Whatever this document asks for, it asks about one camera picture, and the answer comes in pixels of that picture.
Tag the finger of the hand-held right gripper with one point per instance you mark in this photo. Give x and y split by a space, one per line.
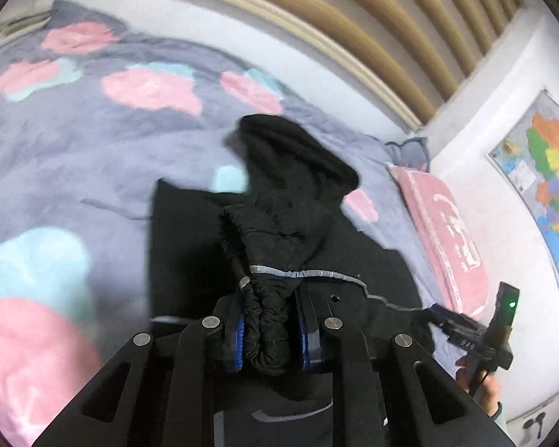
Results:
452 319

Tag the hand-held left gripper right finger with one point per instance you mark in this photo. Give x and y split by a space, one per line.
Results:
303 337

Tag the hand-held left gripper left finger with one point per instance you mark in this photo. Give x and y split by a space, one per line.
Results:
234 345

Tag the black jacket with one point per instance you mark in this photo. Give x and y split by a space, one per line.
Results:
284 186

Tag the person's right hand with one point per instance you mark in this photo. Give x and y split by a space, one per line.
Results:
489 393

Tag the pink pillow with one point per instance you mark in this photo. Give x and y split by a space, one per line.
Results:
442 228

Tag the grey pillow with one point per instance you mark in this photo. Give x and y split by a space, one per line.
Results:
412 151

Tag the wooden slatted headboard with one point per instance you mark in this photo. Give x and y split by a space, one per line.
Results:
335 18

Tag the colourful wall map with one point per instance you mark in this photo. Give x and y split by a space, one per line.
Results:
547 163

